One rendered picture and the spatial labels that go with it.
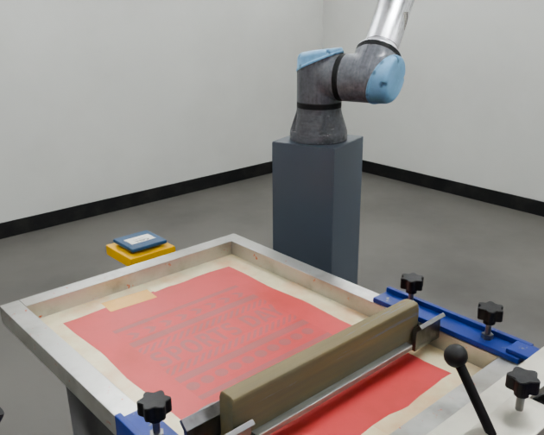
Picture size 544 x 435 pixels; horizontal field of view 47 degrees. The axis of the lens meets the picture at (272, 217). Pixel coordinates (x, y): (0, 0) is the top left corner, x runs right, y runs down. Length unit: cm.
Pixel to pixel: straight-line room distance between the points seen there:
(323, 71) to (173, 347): 77
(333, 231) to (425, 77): 388
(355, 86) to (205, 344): 73
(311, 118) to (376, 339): 73
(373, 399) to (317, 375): 12
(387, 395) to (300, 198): 72
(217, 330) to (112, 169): 377
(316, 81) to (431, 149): 392
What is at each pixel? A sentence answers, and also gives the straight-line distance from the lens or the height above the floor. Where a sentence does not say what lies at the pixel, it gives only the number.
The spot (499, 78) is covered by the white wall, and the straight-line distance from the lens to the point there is 507.
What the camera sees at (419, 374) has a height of 96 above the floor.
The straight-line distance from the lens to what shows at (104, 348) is 120.
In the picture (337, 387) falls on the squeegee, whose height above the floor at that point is 100.
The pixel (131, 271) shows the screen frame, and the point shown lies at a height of 99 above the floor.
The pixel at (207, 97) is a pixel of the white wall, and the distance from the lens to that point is 530.
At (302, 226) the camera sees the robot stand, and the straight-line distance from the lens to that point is 165.
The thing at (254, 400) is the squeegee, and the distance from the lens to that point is 88.
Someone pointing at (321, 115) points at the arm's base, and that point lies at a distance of 160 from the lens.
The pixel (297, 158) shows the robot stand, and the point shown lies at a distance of 161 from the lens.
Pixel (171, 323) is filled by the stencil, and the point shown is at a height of 96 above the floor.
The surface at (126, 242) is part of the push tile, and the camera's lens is 163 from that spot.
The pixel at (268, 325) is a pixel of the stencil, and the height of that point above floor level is 96.
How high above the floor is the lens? 155
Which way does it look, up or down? 19 degrees down
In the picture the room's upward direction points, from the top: straight up
